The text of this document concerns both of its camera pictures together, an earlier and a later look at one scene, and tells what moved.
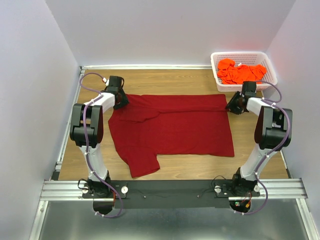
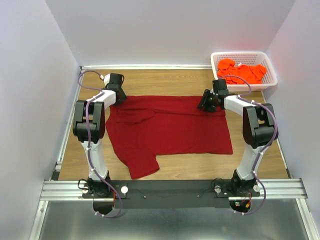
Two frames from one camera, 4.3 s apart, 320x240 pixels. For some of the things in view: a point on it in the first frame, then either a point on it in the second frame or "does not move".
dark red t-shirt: (152, 125) does not move
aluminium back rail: (144, 66) does not move
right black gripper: (232, 105) → (204, 100)
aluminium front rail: (72, 190) does not move
